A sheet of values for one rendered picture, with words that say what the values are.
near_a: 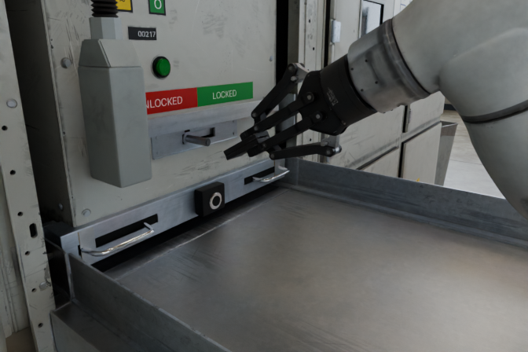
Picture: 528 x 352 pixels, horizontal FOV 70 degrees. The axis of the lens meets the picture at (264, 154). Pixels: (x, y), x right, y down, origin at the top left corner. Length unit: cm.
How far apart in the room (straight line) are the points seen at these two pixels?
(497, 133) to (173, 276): 45
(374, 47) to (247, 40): 43
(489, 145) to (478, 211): 39
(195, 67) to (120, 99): 25
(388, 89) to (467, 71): 7
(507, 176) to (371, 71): 16
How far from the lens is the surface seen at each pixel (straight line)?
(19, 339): 57
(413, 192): 82
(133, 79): 48
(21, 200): 52
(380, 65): 40
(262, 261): 62
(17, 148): 50
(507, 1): 37
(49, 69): 56
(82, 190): 60
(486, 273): 68
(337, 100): 43
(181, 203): 70
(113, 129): 47
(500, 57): 38
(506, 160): 42
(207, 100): 72
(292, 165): 93
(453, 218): 82
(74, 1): 58
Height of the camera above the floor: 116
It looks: 15 degrees down
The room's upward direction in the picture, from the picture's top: straight up
